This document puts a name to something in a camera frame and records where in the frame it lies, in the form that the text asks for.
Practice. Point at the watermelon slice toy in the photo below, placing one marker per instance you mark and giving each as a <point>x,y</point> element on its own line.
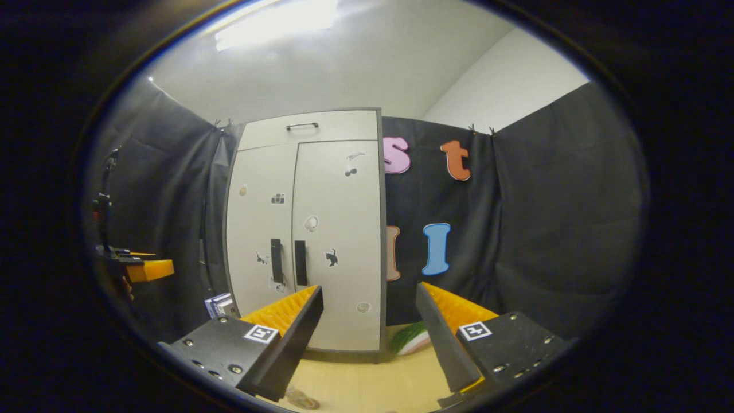
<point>410,338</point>

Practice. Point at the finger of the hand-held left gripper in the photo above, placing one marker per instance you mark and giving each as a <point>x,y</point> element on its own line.
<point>152,269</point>
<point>135,253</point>

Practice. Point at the black backdrop cloth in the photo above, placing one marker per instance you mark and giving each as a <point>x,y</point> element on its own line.
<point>562,218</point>

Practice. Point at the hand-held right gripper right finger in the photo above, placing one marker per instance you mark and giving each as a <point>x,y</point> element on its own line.
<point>444,344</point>

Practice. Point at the round brown coaster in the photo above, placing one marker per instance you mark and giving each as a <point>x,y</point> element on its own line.
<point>311,404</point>

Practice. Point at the white cabinet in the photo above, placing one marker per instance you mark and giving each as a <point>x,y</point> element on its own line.
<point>321,189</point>

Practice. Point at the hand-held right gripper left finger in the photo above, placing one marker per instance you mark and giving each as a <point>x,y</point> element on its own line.
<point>295,344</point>

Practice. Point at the white cabinet drawer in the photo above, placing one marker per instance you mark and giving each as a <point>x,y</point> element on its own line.
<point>344,129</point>

